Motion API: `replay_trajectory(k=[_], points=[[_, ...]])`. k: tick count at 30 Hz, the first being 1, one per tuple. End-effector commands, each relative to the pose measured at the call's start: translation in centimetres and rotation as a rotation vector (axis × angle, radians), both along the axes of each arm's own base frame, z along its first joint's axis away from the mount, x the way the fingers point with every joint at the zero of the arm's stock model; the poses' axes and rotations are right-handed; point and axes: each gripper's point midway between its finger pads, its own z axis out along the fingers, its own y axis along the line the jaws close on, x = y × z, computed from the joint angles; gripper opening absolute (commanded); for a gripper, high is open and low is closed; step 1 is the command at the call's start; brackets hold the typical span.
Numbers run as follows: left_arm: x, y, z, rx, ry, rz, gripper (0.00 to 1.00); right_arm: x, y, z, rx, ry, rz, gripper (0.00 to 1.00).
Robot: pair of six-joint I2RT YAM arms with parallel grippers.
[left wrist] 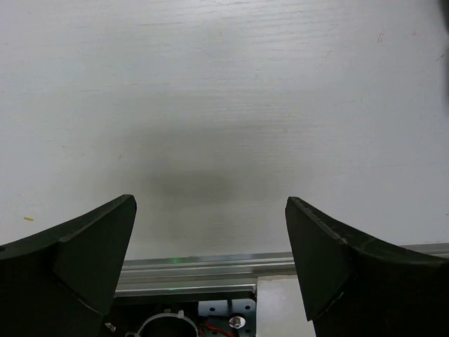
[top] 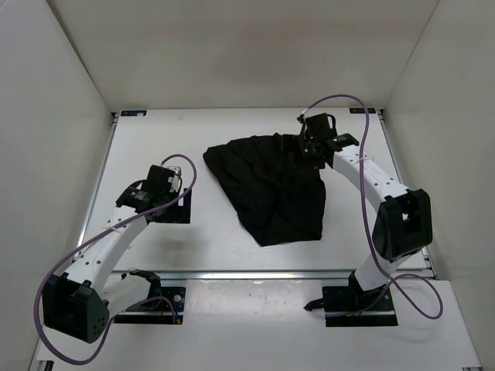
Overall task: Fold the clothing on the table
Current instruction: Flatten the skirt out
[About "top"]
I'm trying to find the left blue corner label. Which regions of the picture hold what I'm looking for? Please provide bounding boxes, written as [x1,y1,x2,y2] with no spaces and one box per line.
[120,110,147,117]

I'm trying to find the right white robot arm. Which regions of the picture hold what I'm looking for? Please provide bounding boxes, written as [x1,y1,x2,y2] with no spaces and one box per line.
[282,114,432,310]

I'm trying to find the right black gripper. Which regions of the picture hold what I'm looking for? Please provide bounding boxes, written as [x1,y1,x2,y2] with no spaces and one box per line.
[276,135,323,171]

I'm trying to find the right blue corner label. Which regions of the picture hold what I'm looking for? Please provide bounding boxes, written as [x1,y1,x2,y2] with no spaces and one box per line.
[349,107,377,114]

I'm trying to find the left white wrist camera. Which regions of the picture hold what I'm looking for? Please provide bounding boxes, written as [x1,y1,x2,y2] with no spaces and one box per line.
[166,166,183,193]

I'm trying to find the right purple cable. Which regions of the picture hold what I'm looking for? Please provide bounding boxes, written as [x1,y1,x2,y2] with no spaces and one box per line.
[303,94,444,320]

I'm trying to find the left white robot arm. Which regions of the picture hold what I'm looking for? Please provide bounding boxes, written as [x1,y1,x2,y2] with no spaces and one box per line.
[41,165,191,344]

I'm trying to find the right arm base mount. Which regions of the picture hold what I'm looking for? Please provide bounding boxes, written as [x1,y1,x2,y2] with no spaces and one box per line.
[304,286,398,328]

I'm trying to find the blue corner label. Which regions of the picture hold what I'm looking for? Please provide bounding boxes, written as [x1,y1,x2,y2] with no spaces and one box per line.
[349,107,377,114]
[120,110,147,117]

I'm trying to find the black pleated skirt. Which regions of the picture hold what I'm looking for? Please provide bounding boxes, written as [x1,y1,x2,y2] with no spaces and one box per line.
[203,133,326,247]

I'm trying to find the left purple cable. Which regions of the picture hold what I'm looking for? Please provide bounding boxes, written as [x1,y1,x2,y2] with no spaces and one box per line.
[33,154,198,365]

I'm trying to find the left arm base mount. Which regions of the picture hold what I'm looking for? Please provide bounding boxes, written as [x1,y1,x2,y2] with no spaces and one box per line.
[114,269,186,325]

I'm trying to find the purple cable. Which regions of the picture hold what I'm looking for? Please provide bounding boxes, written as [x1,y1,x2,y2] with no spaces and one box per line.
[303,94,444,320]
[33,154,198,365]

